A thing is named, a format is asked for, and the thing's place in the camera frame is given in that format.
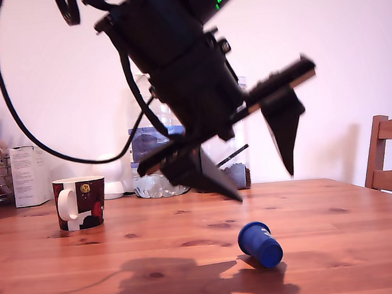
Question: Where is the thick braided black cable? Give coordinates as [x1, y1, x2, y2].
[118, 46, 171, 142]

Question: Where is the blue coffee capsule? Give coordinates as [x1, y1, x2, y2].
[236, 219, 285, 271]

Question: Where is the white cardboard box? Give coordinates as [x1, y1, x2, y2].
[8, 144, 51, 209]

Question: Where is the large clear water bottle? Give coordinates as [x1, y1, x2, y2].
[124, 70, 207, 201]

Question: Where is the dark red patterned mug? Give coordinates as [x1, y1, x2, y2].
[51, 175, 108, 233]

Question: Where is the black cable bundle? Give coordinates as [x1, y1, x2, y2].
[52, 0, 82, 29]

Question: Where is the thin smooth black cable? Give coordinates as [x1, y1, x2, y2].
[0, 0, 160, 170]

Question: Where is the wooden chair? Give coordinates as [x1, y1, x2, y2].
[360, 114, 392, 199]

